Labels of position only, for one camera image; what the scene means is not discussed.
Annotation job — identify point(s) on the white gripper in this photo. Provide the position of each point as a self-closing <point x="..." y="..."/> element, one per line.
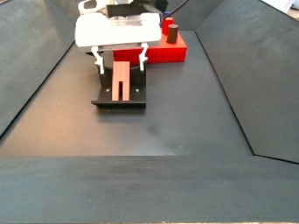
<point x="110" y="25"/>

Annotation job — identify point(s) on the red star peg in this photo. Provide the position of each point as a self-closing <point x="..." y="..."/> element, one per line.
<point x="166" y="22"/>

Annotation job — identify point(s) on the red peg board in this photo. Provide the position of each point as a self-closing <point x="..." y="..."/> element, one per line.
<point x="164" y="53"/>

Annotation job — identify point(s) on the black curved holder stand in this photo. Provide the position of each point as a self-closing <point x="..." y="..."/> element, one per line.
<point x="136" y="89"/>

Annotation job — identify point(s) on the brown hexagonal peg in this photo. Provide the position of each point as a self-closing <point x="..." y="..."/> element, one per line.
<point x="172" y="33"/>

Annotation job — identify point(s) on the red double-square peg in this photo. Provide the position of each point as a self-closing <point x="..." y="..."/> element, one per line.
<point x="120" y="81"/>

